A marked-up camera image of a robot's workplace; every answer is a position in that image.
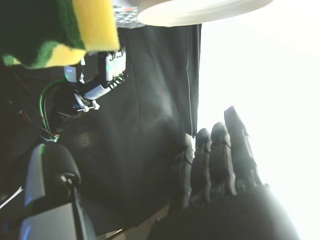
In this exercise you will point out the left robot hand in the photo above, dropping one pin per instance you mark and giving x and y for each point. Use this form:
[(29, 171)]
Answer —
[(225, 220)]

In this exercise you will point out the green and yellow wavy sponge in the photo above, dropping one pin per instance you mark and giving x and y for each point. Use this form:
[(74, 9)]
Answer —
[(97, 25)]

